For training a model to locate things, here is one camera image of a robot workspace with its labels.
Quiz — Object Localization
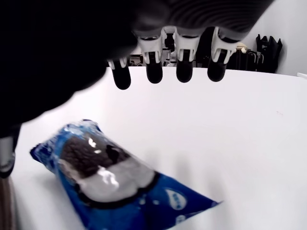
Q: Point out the blue Oreo cookie package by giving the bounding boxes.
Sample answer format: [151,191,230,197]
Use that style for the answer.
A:
[30,119,225,230]

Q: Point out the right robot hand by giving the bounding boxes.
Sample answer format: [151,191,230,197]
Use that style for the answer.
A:
[0,0,276,179]

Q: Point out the cream round object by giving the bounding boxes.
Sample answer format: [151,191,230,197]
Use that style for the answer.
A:
[236,42,248,55]

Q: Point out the round brown tray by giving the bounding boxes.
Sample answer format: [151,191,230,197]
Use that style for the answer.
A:
[0,177,19,230]

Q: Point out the leaning folded metal frames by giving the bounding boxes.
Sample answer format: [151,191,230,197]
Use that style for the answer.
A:
[247,50,264,71]

